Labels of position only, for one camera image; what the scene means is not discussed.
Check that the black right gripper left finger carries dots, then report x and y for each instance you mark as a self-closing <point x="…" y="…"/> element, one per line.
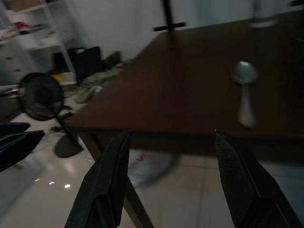
<point x="104" y="185"/>

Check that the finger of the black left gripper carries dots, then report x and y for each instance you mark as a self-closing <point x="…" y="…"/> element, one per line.
<point x="12" y="128"/>
<point x="16" y="148"/>

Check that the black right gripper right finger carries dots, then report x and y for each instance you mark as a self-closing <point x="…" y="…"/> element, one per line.
<point x="242" y="190"/>

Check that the white plastic bag red print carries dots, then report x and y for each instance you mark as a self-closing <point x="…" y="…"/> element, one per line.
<point x="149" y="166"/>

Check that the grey drawer cabinet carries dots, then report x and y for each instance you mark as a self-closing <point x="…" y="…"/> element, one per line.
<point x="9" y="61"/>

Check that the white shelf unit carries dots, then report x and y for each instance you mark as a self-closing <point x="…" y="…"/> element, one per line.
<point x="35" y="40"/>

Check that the olive green cloth pile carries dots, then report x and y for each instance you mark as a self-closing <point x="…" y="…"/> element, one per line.
<point x="97" y="83"/>

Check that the black bag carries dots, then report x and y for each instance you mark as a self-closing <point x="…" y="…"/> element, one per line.
<point x="86" y="61"/>

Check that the silver metal spoon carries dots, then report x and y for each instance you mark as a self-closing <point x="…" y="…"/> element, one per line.
<point x="245" y="76"/>

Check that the black cross-base stand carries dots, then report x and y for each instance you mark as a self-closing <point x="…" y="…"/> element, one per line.
<point x="169" y="25"/>

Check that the clear drinking glass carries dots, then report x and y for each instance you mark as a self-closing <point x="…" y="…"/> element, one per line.
<point x="262" y="16"/>

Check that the black pedestal fan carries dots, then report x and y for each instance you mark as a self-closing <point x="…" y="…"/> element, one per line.
<point x="40" y="95"/>

